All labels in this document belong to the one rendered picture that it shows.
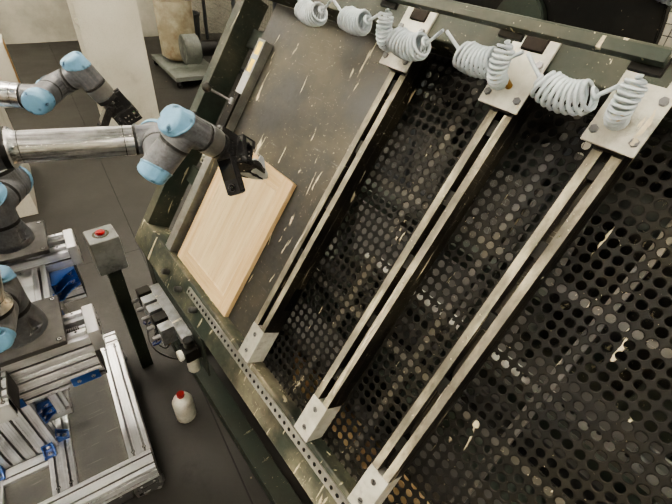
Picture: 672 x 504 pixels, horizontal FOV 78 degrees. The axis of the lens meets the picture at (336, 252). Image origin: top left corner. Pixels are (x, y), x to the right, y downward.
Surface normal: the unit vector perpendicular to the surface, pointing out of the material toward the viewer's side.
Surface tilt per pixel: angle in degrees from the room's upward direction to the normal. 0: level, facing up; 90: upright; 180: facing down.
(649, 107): 57
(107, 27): 90
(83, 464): 0
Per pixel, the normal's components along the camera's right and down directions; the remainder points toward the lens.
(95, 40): 0.54, 0.55
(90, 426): 0.07, -0.78
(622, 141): -0.61, -0.13
